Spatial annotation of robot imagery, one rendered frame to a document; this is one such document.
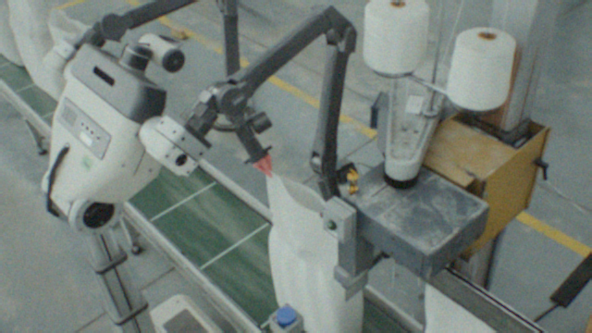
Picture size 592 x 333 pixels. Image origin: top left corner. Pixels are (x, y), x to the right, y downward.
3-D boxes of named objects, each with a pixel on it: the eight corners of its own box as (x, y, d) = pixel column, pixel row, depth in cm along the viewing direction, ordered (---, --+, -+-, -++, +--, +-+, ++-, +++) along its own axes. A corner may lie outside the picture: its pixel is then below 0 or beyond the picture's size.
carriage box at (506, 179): (400, 220, 180) (408, 140, 160) (464, 170, 196) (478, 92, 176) (467, 264, 165) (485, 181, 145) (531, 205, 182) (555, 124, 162)
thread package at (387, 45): (350, 63, 158) (351, 4, 147) (390, 42, 166) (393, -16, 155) (397, 85, 148) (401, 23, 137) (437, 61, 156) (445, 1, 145)
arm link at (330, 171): (307, 155, 174) (324, 164, 167) (338, 140, 178) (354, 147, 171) (316, 189, 180) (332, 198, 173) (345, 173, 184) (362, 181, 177)
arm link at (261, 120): (225, 113, 204) (230, 114, 196) (252, 96, 206) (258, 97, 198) (241, 141, 207) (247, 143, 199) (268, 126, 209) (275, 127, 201)
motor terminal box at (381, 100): (367, 135, 187) (369, 105, 180) (377, 118, 194) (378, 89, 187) (392, 140, 184) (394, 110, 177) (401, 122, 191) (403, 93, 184)
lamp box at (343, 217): (323, 229, 149) (322, 203, 143) (335, 220, 151) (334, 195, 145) (343, 244, 145) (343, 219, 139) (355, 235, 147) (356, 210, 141)
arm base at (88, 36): (72, 46, 174) (100, 69, 184) (90, 26, 175) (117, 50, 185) (60, 38, 179) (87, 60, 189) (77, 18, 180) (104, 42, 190)
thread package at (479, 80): (433, 97, 142) (440, 35, 132) (467, 75, 149) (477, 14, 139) (485, 121, 133) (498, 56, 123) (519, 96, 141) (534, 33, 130)
